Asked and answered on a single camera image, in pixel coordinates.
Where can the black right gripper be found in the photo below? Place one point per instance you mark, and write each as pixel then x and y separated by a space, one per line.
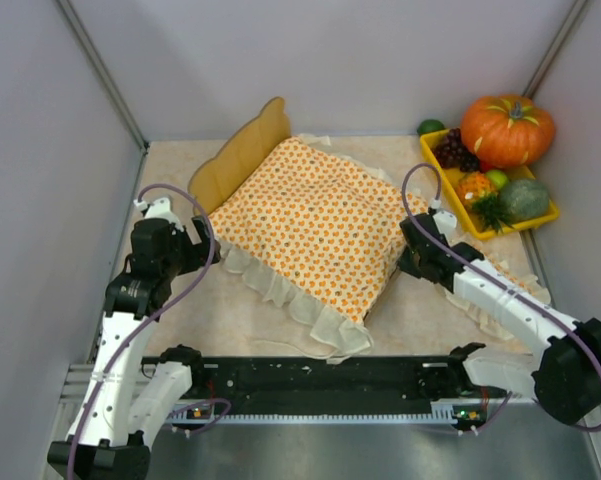
pixel 412 248

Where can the orange pineapple toy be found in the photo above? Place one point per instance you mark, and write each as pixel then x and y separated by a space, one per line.
pixel 481 198

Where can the duck print pillow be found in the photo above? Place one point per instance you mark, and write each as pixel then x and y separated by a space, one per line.
pixel 504 301

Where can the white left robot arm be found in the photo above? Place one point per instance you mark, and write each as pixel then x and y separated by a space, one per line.
pixel 113 433

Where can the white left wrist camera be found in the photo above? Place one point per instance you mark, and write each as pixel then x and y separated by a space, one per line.
pixel 160 208

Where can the wooden pet bed frame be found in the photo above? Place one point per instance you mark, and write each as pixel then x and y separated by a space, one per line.
pixel 222 175

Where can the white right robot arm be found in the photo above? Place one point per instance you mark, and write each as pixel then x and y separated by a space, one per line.
pixel 562 370

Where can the yellow plastic tray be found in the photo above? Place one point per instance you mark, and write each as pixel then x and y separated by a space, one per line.
pixel 468 220

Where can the dark green lime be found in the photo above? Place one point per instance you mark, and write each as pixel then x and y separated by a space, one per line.
pixel 428 126

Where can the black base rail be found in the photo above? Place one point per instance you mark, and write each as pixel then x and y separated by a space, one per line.
pixel 363 385

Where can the orange pumpkin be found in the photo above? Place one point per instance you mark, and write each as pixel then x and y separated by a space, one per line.
pixel 507 131

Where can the red tomato under pumpkin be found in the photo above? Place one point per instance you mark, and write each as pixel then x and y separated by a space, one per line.
pixel 485 167

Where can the dark purple grape bunch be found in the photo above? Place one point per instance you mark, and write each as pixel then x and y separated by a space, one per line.
pixel 452 153

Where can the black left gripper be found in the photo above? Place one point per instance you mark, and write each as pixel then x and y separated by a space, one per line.
pixel 195 248

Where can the green melon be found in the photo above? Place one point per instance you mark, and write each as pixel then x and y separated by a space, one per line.
pixel 524 199

